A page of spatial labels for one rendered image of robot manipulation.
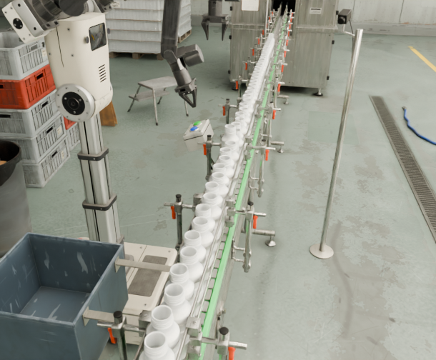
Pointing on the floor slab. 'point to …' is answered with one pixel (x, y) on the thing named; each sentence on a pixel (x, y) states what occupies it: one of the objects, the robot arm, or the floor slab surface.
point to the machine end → (319, 23)
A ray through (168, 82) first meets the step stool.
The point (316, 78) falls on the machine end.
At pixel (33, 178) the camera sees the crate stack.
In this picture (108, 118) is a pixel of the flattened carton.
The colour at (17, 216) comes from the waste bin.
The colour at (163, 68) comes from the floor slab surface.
